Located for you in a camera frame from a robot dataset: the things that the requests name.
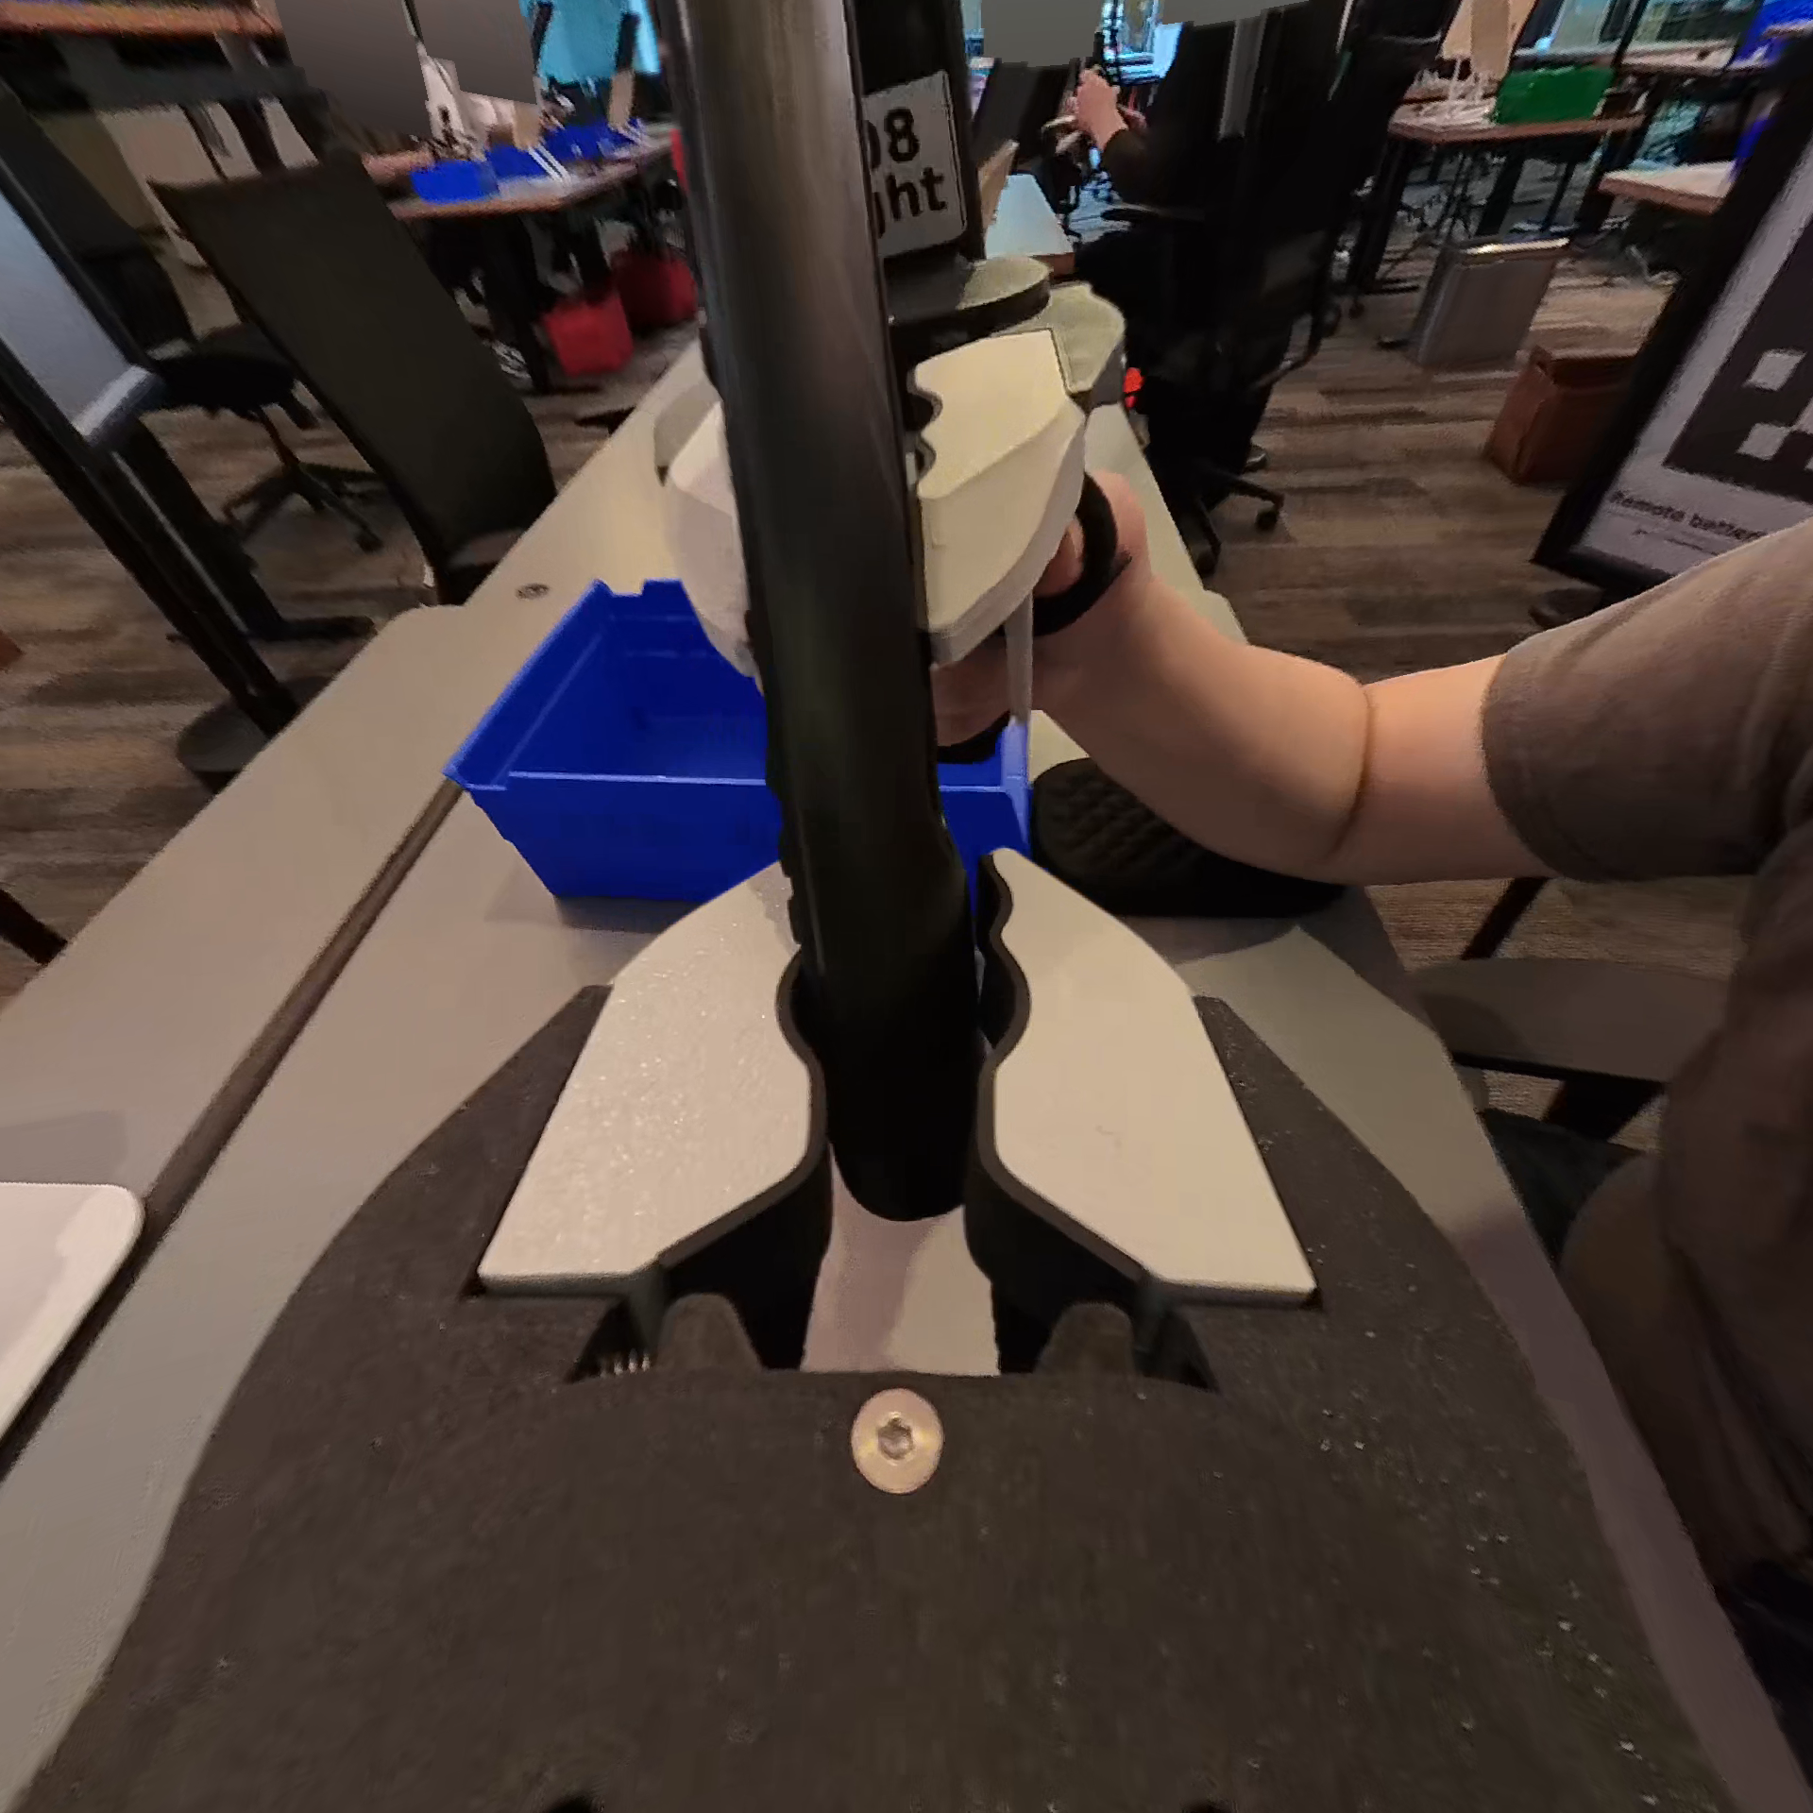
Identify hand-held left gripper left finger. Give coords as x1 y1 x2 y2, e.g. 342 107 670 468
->
476 865 833 1376

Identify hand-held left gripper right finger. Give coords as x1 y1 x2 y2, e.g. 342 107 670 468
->
972 850 1320 1376

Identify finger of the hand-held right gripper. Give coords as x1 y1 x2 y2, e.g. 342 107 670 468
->
657 340 767 681
906 326 1093 674

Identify black remote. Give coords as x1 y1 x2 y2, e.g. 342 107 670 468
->
674 0 986 1223

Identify person's right forearm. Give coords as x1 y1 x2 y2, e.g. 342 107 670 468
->
1091 553 1547 885

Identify person's right hand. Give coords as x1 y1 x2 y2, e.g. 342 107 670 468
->
1020 468 1169 748

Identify red bin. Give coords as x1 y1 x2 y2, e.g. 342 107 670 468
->
538 283 640 385
623 241 702 334

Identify blue plastic bin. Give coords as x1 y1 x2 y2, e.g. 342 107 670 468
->
447 581 1037 908

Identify black office chair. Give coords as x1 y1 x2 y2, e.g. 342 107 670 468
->
1091 0 1446 540
157 156 561 602

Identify silver trash can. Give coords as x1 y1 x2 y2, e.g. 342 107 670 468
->
1409 236 1569 375

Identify brown cardboard box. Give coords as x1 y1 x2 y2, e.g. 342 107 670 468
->
1484 334 1645 489

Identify instruction sheet on stand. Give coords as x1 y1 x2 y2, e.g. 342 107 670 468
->
0 1182 143 1433

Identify person's grey shirt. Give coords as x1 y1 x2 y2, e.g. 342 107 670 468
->
1482 525 1813 1588

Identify green crate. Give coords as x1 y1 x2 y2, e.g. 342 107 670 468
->
1494 62 1611 124

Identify black display panel stand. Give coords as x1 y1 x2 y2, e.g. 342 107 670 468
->
0 113 300 782

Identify black framed marker sign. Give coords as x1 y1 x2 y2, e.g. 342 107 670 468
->
1535 128 1813 596

